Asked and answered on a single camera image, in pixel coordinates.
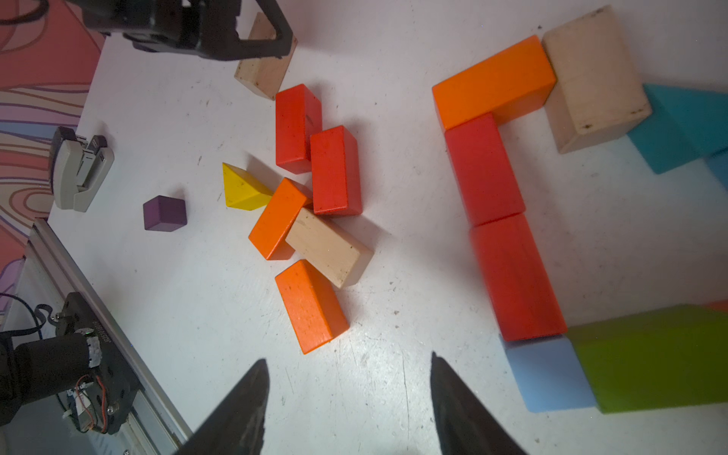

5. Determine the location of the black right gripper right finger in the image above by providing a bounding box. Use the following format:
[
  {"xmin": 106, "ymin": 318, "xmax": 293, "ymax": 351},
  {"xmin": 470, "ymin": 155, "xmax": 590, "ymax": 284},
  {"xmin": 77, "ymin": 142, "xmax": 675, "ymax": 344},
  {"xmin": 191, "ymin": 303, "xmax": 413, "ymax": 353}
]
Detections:
[{"xmin": 430, "ymin": 352, "xmax": 525, "ymax": 455}]

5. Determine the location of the red block front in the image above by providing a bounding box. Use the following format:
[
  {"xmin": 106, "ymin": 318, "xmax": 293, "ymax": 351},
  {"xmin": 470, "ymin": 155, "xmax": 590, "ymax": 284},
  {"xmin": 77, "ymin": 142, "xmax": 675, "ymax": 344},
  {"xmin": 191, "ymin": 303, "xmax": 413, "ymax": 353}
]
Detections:
[{"xmin": 470, "ymin": 214, "xmax": 567, "ymax": 342}]

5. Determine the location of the light blue long block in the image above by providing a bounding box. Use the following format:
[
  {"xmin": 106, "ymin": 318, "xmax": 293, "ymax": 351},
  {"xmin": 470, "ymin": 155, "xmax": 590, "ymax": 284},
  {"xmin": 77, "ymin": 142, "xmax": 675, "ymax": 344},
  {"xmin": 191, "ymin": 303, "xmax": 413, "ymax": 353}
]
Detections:
[{"xmin": 705, "ymin": 149, "xmax": 728, "ymax": 190}]

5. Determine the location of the light blue cube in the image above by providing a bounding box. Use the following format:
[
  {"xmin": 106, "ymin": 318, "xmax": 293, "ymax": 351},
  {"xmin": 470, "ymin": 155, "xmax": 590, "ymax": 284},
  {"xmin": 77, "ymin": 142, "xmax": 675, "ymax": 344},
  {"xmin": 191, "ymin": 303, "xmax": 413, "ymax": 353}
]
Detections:
[{"xmin": 502, "ymin": 336, "xmax": 596, "ymax": 413}]

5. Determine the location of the natural wood block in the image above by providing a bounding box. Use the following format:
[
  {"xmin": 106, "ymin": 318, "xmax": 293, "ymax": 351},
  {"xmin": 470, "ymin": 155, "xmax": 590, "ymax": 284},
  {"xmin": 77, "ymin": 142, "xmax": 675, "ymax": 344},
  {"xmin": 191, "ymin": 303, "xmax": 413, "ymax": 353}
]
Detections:
[
  {"xmin": 286, "ymin": 208, "xmax": 373, "ymax": 289},
  {"xmin": 542, "ymin": 6, "xmax": 652, "ymax": 154},
  {"xmin": 234, "ymin": 13, "xmax": 298, "ymax": 100}
]

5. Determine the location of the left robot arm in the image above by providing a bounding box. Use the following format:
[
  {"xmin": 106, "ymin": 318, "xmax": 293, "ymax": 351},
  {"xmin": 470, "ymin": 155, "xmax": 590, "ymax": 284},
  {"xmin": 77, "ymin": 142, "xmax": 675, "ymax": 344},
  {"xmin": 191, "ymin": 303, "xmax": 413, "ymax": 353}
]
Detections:
[{"xmin": 1, "ymin": 0, "xmax": 294, "ymax": 439}]

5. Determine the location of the purple cube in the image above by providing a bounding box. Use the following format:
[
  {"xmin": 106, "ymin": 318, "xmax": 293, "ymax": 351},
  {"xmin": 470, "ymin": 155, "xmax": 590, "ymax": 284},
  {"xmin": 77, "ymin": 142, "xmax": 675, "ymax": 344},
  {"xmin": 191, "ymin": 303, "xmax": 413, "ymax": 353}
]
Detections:
[{"xmin": 142, "ymin": 195, "xmax": 188, "ymax": 232}]

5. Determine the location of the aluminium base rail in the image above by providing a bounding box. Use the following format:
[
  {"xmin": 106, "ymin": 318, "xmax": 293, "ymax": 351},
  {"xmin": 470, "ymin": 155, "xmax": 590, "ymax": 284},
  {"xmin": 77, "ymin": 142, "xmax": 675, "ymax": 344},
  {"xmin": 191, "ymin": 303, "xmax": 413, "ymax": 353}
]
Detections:
[{"xmin": 1, "ymin": 219, "xmax": 191, "ymax": 454}]

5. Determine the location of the green block row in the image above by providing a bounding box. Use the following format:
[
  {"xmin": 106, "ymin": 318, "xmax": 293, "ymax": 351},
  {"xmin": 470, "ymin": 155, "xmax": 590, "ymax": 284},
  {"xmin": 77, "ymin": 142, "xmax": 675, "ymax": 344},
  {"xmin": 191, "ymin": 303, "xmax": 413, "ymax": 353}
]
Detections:
[{"xmin": 567, "ymin": 304, "xmax": 727, "ymax": 414}]

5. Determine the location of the orange block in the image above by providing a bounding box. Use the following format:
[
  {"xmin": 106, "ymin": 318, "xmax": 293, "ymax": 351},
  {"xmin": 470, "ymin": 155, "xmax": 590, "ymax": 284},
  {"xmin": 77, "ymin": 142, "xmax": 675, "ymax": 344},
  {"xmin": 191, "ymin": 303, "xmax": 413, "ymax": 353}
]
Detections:
[
  {"xmin": 432, "ymin": 35, "xmax": 557, "ymax": 131},
  {"xmin": 248, "ymin": 178, "xmax": 313, "ymax": 261},
  {"xmin": 275, "ymin": 260, "xmax": 350, "ymax": 355},
  {"xmin": 703, "ymin": 300, "xmax": 728, "ymax": 313}
]

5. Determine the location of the red block small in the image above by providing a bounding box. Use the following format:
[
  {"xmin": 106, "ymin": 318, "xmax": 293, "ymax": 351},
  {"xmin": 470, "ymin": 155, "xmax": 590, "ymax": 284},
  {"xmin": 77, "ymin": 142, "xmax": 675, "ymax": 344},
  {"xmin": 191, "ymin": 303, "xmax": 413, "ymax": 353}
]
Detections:
[{"xmin": 445, "ymin": 113, "xmax": 525, "ymax": 227}]

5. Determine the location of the red block pair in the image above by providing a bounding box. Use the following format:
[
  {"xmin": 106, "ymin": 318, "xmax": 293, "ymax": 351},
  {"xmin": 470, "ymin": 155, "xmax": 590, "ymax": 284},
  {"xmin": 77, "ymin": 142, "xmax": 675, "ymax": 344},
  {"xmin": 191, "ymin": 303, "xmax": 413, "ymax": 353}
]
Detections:
[
  {"xmin": 275, "ymin": 85, "xmax": 322, "ymax": 174},
  {"xmin": 311, "ymin": 125, "xmax": 363, "ymax": 216}
]

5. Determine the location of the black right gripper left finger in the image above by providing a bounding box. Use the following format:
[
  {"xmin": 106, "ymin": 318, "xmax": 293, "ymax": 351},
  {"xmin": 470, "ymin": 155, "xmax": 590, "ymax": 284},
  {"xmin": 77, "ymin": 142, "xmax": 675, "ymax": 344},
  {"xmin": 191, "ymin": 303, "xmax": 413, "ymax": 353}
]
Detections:
[{"xmin": 176, "ymin": 358, "xmax": 270, "ymax": 455}]

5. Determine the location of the yellow triangle block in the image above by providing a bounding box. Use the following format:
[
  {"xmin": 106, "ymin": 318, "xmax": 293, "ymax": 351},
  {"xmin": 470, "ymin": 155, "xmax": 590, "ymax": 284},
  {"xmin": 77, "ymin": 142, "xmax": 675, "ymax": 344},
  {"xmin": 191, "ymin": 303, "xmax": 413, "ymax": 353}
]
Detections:
[{"xmin": 222, "ymin": 163, "xmax": 273, "ymax": 212}]

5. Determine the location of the grey stapler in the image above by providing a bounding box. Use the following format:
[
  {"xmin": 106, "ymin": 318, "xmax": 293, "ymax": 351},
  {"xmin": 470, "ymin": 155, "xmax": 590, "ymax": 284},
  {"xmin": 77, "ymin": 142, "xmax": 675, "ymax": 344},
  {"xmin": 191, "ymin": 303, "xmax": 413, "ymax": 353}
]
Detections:
[{"xmin": 49, "ymin": 126, "xmax": 115, "ymax": 212}]

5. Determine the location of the teal triangle block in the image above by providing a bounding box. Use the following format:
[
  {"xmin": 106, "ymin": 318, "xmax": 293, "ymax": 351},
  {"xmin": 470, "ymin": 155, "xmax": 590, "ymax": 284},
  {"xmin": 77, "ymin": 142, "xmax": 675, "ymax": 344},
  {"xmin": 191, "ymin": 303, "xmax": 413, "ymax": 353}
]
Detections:
[{"xmin": 628, "ymin": 83, "xmax": 727, "ymax": 174}]

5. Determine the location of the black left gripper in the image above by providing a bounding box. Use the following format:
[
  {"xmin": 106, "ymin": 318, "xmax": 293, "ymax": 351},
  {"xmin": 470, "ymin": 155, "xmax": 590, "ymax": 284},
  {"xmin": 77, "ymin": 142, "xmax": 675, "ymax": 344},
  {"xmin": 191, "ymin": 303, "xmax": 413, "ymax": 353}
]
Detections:
[{"xmin": 74, "ymin": 0, "xmax": 294, "ymax": 62}]

